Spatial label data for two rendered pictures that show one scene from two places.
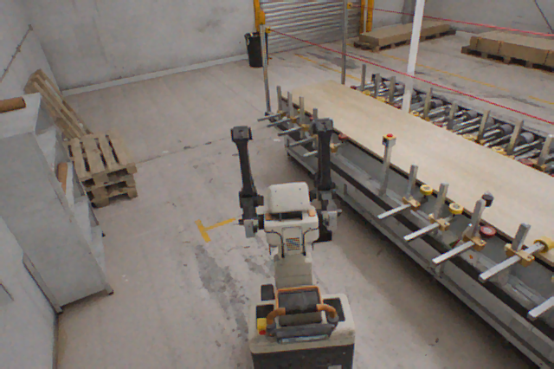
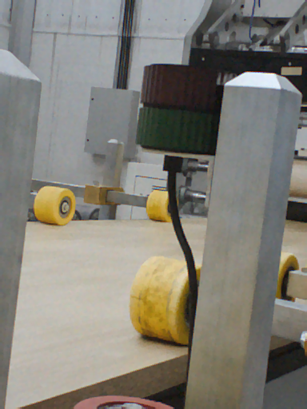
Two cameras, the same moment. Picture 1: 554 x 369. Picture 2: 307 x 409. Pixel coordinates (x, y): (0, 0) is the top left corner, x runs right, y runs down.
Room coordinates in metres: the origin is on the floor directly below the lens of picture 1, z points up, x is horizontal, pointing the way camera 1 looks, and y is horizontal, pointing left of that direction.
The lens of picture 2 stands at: (1.89, -0.79, 1.09)
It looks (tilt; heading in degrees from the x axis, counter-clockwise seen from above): 3 degrees down; 233
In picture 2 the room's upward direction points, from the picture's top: 7 degrees clockwise
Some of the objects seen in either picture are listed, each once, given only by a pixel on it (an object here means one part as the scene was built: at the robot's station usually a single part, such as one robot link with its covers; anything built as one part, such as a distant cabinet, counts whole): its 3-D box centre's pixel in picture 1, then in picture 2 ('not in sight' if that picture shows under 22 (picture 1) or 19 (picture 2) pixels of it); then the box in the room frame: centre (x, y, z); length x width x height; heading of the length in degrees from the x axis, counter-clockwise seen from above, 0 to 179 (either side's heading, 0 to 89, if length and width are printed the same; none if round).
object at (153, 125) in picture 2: not in sight; (185, 132); (1.56, -1.21, 1.10); 0.06 x 0.06 x 0.02
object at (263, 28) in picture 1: (268, 70); not in sight; (4.14, -0.09, 1.20); 0.15 x 0.12 x 1.00; 23
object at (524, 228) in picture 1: (512, 256); not in sight; (1.31, -1.26, 0.91); 0.04 x 0.04 x 0.48; 23
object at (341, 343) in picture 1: (299, 334); not in sight; (1.17, -0.08, 0.59); 0.55 x 0.34 x 0.83; 90
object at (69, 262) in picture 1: (49, 203); not in sight; (2.44, 1.84, 0.78); 0.90 x 0.45 x 1.55; 23
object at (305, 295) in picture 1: (299, 306); not in sight; (1.15, -0.08, 0.87); 0.23 x 0.15 x 0.11; 90
